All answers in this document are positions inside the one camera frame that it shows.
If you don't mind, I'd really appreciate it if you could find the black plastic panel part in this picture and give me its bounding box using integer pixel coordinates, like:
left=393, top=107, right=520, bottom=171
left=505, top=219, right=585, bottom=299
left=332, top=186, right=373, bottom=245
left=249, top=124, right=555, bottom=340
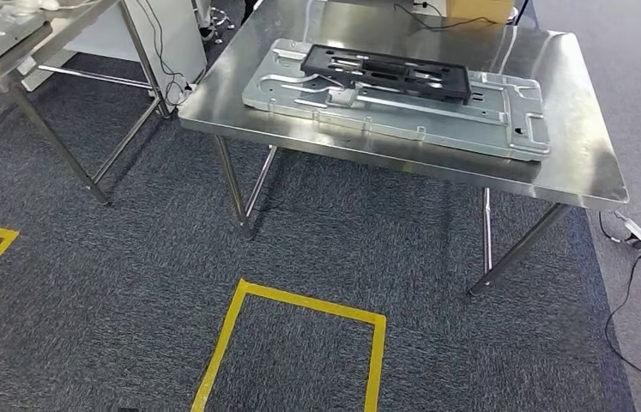
left=299, top=44, right=473, bottom=105

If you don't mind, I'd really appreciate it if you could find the stainless steel workbench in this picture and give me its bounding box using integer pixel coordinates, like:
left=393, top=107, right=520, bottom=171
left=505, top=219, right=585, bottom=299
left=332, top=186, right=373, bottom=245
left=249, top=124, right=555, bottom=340
left=178, top=0, right=631, bottom=298

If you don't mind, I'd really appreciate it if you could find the chrome chair base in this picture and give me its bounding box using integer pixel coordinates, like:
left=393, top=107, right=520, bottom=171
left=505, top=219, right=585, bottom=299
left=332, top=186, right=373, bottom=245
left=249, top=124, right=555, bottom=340
left=199, top=5, right=237, bottom=45

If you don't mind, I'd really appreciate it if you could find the white cabinet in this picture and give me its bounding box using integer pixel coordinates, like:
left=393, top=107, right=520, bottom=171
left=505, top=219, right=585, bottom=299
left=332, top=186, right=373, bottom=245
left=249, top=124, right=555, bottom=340
left=21, top=0, right=209, bottom=107

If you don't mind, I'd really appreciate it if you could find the cardboard box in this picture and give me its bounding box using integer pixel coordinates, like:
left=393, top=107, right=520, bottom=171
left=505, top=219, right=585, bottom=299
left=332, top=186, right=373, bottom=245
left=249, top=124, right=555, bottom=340
left=445, top=0, right=517, bottom=25

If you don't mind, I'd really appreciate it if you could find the stainless steel side table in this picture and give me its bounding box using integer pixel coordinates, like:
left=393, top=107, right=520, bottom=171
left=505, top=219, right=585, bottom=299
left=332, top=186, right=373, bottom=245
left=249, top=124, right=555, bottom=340
left=0, top=0, right=173, bottom=207

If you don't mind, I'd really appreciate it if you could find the black laptop cable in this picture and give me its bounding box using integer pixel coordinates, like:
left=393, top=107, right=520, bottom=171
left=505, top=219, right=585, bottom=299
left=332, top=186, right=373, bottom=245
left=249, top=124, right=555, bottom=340
left=392, top=1, right=498, bottom=31

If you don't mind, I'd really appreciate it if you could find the black power cable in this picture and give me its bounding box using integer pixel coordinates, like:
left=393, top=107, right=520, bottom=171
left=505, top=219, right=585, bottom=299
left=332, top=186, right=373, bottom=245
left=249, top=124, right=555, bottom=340
left=141, top=0, right=197, bottom=109

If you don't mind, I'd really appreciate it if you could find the black floor cable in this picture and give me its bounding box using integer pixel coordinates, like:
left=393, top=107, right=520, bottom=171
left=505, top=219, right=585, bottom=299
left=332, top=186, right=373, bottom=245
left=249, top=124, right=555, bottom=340
left=598, top=213, right=641, bottom=412

